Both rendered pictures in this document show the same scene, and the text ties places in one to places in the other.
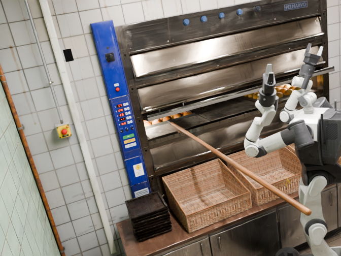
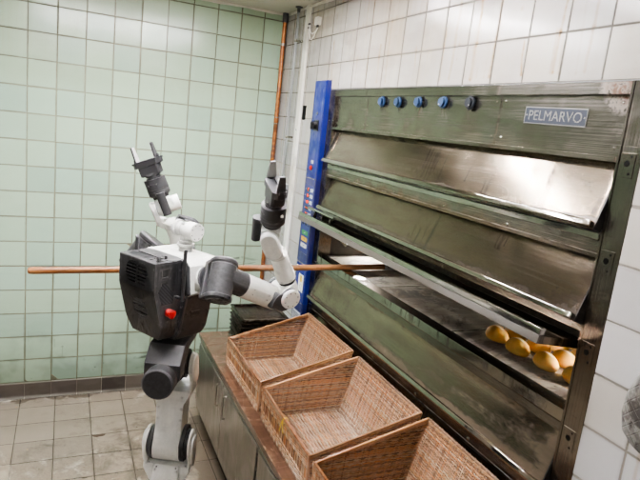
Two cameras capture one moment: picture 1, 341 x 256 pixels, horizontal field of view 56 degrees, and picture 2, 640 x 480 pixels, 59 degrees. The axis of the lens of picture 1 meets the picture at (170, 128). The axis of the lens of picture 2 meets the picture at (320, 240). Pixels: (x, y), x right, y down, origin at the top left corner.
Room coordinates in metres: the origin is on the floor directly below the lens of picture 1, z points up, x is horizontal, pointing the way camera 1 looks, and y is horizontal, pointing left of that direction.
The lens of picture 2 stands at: (1.99, -2.92, 1.90)
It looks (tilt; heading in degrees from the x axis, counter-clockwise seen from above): 11 degrees down; 82
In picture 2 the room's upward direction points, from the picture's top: 6 degrees clockwise
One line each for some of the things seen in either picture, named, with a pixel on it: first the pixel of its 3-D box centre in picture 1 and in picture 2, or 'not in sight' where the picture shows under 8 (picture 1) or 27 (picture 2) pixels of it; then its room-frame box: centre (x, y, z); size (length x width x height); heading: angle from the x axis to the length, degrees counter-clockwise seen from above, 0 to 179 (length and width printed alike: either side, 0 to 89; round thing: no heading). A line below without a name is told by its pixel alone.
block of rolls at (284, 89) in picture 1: (267, 90); (587, 348); (3.30, -1.09, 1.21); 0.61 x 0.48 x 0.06; 16
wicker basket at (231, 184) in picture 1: (205, 192); (286, 356); (2.29, -0.18, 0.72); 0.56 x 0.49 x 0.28; 107
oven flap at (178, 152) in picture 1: (244, 130); (396, 342); (2.71, -0.66, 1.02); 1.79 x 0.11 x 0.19; 106
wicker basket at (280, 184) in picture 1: (268, 169); (335, 415); (2.46, -0.76, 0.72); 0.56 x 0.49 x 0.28; 106
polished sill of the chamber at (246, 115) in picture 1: (241, 115); (405, 310); (2.74, -0.65, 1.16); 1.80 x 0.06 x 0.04; 106
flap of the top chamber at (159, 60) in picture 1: (234, 43); (422, 162); (2.71, -0.66, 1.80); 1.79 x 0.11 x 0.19; 106
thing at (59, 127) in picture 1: (64, 130); not in sight; (2.25, 0.77, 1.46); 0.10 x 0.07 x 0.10; 106
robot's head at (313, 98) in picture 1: (308, 101); (188, 232); (1.81, -0.84, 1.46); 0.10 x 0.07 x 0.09; 136
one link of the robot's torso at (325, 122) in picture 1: (319, 134); (170, 288); (1.77, -0.88, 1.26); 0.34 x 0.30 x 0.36; 136
